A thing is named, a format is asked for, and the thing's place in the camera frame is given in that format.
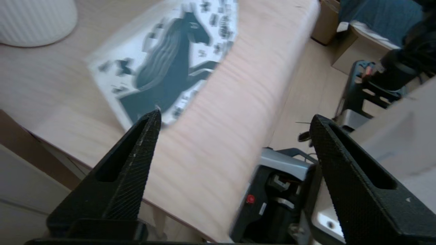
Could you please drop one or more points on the blue bed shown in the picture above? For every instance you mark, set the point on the blue bed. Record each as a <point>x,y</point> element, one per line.
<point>381,13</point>

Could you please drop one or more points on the white ribbed ceramic mug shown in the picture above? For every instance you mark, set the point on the white ribbed ceramic mug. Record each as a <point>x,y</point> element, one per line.
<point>34,20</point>

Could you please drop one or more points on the white horse-print zipper pouch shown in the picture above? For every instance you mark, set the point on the white horse-print zipper pouch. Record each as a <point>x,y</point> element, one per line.
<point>170,64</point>

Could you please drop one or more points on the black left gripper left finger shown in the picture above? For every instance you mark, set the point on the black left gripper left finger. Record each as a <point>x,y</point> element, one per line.
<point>126,177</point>

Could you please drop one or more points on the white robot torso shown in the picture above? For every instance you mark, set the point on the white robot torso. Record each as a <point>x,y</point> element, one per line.
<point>391,136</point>

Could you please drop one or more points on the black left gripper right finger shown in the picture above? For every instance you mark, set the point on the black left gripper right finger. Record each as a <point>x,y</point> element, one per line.
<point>361,190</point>

